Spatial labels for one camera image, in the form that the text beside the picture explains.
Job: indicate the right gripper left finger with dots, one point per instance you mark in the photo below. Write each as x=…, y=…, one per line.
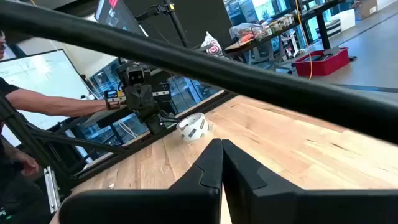
x=199, y=202

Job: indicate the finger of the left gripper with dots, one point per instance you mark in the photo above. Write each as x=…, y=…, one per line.
x=155, y=124

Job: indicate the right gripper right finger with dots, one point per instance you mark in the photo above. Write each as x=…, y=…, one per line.
x=264, y=202

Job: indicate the person's forearm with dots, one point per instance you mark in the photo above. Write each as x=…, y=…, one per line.
x=56, y=105

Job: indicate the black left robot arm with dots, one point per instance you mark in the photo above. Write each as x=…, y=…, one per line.
x=122, y=69

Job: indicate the black framed window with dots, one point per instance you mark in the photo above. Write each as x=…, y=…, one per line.
x=102, y=77

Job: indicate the black stand pole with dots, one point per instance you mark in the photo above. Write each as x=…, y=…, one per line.
x=178, y=28

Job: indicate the black monitor with red graphics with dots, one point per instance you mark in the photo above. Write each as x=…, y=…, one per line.
x=115, y=15

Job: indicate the white bag red print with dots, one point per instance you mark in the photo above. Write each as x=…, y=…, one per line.
x=213, y=46

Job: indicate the large white display screen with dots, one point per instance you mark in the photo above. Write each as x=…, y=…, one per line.
x=46, y=74

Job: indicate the aluminium extrusion bar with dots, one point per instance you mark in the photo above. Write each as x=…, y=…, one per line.
x=51, y=189

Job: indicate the clear plastic bag of goods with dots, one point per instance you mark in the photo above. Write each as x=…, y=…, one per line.
x=247, y=31

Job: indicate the grey office chair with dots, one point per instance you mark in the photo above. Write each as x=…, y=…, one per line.
x=264, y=49

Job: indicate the person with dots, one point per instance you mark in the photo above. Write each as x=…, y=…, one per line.
x=6, y=87

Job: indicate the red plastic bin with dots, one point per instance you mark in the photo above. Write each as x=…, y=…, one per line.
x=323, y=67

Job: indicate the black shelf table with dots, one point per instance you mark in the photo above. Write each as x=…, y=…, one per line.
x=321, y=28

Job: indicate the white striped stool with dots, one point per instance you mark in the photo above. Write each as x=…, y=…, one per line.
x=332, y=28

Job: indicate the white box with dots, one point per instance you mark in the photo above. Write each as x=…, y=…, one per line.
x=345, y=18

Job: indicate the cardboard box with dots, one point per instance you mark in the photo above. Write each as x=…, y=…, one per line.
x=367, y=9

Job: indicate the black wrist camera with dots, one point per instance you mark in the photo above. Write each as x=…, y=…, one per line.
x=136, y=76

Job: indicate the black table frame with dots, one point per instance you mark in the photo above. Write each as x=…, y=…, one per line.
x=77, y=140

